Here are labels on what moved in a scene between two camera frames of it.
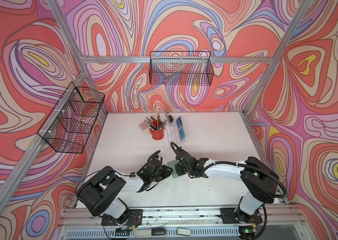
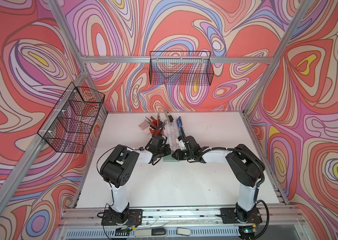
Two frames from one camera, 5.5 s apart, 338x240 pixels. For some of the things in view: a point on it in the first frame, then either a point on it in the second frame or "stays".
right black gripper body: [182, 170] to [185, 155]
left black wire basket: [70, 123] stays
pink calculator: [145, 127] stays
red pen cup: [157, 129] stays
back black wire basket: [180, 68] stays
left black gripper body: [162, 174] to [163, 152]
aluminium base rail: [281, 222] stays
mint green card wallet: [172, 164] to [169, 158]
